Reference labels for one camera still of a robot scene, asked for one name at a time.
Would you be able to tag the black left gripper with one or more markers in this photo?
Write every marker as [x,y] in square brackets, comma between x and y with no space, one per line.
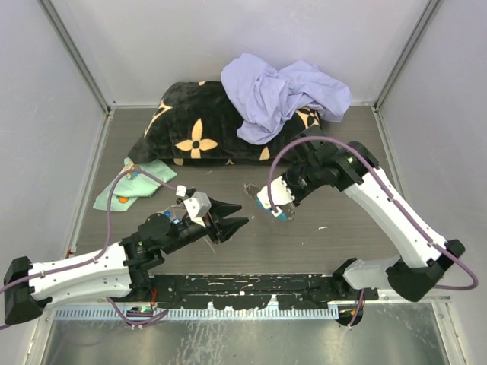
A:
[224,227]

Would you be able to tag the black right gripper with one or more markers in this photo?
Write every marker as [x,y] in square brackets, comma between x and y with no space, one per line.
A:
[286,177]

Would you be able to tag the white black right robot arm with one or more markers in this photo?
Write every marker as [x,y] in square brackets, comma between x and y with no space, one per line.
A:
[423,254]

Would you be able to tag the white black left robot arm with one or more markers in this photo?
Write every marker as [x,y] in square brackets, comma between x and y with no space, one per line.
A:
[119,270]

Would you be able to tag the lavender crumpled cloth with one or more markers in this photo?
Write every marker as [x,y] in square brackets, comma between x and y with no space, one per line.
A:
[266,98]

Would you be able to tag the black floral pillow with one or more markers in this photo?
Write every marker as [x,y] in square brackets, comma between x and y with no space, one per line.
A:
[195,124]

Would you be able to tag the mint green cartoon cloth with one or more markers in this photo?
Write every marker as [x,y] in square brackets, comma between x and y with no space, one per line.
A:
[135,185]

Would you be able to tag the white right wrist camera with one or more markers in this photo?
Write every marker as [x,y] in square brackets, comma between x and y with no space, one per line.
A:
[281,194]

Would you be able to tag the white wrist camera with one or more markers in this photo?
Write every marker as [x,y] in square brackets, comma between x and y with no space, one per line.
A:
[197,206]
[281,194]

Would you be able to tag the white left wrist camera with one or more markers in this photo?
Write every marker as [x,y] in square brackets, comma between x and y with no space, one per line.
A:
[197,206]

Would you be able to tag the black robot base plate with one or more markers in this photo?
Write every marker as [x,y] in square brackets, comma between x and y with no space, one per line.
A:
[292,291]

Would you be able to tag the slotted grey cable duct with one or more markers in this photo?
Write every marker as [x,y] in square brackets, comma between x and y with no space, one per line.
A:
[271,312]

